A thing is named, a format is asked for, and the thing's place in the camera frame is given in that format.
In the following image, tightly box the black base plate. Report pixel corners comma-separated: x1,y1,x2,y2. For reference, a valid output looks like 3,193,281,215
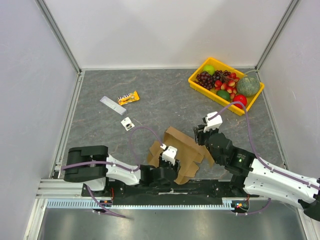
91,179,248,200

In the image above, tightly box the yellow candy packet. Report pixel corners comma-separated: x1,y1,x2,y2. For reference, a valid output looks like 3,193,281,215
117,91,140,106

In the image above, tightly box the small white plastic block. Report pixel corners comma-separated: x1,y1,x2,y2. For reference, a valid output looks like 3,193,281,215
120,117,135,131

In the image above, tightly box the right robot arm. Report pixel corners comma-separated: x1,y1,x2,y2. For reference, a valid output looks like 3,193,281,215
193,124,320,221

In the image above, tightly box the green netted melon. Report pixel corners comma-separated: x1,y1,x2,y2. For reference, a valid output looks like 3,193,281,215
236,75,260,97

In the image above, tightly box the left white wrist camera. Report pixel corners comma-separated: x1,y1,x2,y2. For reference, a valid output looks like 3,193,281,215
160,143,178,165

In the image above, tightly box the purple grape bunch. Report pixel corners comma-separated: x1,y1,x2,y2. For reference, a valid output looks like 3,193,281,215
194,70,232,91

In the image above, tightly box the grey slotted cable duct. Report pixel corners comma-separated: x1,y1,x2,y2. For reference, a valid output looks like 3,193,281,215
46,198,237,210

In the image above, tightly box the red strawberry cluster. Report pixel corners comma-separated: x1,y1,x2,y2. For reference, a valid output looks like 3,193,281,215
215,72,240,101

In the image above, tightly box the aluminium frame rail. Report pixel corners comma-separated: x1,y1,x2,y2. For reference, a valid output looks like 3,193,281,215
36,178,309,200

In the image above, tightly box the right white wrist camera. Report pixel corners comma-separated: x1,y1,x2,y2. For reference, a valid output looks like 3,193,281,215
203,111,223,133

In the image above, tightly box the red apple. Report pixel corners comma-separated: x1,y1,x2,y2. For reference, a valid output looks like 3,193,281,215
232,94,248,109

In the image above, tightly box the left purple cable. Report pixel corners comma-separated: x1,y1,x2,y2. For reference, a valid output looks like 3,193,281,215
61,126,167,220

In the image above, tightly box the brown cardboard box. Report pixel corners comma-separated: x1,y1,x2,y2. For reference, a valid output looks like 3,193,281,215
151,126,215,187

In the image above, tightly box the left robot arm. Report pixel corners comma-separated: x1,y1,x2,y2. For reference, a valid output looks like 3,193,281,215
61,144,181,197

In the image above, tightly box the dark green lime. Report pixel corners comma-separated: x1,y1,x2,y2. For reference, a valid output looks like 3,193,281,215
216,90,231,102

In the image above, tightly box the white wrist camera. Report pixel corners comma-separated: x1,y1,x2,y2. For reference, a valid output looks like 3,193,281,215
160,143,178,165
203,111,223,133

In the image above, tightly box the purple cable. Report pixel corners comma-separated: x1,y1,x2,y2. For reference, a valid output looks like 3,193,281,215
61,126,167,220
208,101,320,216

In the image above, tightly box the light green apple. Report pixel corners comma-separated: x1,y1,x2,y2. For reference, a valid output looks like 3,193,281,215
203,64,216,75

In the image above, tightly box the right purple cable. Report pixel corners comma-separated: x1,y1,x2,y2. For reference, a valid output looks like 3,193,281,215
208,101,320,216

